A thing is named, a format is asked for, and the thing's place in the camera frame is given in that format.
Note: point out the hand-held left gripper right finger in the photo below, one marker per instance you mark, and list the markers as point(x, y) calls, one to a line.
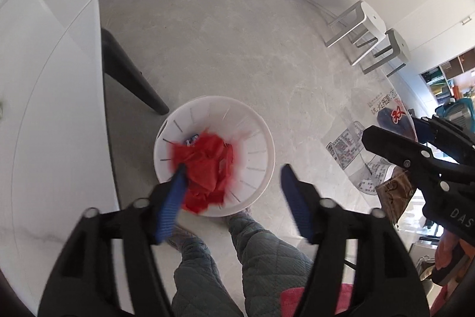
point(297, 202)

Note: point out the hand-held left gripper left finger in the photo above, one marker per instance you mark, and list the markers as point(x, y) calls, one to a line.
point(170, 202)

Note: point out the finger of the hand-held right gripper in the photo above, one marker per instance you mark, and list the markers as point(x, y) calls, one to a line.
point(393, 148)
point(423, 128)

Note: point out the blue wrapper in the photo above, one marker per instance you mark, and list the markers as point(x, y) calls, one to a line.
point(192, 140)

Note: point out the white plastic basket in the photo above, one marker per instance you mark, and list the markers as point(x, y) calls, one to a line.
point(252, 138)

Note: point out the person's right hand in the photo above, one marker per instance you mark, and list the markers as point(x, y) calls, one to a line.
point(447, 250)

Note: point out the grey fuzzy slipper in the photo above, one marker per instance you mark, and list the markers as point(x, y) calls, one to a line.
point(178, 238)

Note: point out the brown paper bag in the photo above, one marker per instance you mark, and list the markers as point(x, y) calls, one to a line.
point(393, 192)

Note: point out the clear printed plastic bag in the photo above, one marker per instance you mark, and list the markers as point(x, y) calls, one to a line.
point(349, 150)

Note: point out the colourful bookshelf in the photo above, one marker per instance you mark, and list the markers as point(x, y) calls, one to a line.
point(445, 75)

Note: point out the person's right leg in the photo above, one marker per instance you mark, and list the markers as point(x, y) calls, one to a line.
point(267, 257)

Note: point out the person's leg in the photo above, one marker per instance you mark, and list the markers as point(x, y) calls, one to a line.
point(202, 276)
point(267, 257)

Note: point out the person's left leg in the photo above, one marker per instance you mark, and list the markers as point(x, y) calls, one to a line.
point(202, 276)

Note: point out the white stool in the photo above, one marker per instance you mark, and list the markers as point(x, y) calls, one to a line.
point(395, 46)
point(356, 23)

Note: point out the pink cloth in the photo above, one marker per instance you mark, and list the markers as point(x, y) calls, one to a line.
point(289, 300)

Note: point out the dark table leg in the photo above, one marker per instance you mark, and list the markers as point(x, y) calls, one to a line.
point(130, 79)

